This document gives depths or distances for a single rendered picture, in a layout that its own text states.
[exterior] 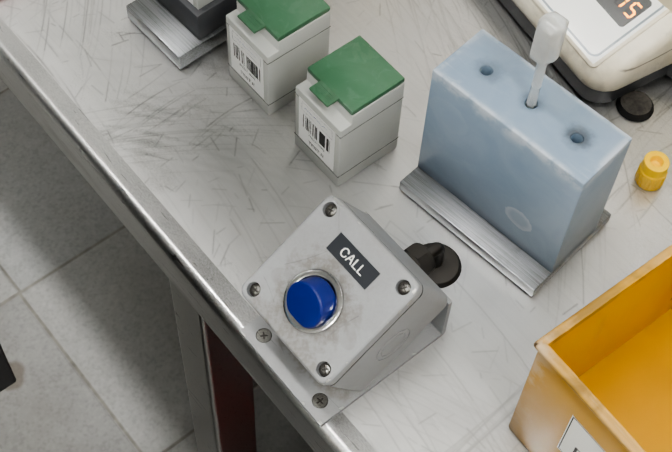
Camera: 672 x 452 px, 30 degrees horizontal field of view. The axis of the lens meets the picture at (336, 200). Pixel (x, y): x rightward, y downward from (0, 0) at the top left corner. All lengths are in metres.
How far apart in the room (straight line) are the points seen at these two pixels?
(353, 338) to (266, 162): 0.16
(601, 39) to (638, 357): 0.19
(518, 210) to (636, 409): 0.12
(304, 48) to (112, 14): 0.14
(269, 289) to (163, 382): 1.01
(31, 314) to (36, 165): 0.24
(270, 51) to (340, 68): 0.05
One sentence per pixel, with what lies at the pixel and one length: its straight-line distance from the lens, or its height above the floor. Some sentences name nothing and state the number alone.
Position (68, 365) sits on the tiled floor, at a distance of 1.66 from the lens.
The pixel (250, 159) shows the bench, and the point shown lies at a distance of 0.74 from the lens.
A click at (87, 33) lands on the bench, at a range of 0.81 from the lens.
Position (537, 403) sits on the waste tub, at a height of 0.93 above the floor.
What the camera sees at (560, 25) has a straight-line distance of 0.60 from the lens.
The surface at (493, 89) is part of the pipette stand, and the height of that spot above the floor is 0.97.
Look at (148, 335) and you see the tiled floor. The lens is 1.67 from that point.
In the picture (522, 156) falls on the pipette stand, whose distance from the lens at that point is 0.65.
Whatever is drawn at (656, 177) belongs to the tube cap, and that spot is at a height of 0.89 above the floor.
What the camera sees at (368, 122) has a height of 0.92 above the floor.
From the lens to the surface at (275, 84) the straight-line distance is 0.74.
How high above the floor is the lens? 1.49
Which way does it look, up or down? 58 degrees down
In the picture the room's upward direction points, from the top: 3 degrees clockwise
